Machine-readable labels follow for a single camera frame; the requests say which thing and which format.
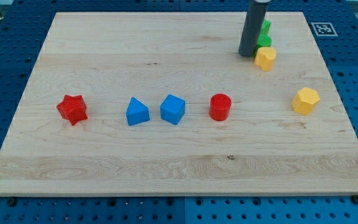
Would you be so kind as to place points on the yellow hexagon block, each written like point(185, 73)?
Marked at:
point(305, 101)

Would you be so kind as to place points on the blue cube block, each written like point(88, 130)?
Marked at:
point(172, 109)

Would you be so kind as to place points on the wooden board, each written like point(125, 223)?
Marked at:
point(264, 148)

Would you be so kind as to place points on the red cylinder block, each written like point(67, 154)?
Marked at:
point(219, 108)

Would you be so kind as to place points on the blue triangle block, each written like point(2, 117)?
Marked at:
point(137, 112)

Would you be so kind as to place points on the yellow heart block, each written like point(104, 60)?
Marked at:
point(265, 58)

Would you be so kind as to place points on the red star block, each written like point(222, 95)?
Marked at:
point(72, 108)

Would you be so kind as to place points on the green round block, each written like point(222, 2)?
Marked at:
point(263, 41)

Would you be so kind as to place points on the green block at back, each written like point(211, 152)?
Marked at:
point(265, 27)

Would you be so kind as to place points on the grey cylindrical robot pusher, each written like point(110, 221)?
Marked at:
point(252, 26)

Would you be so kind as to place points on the white fiducial marker tag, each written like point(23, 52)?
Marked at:
point(324, 29)

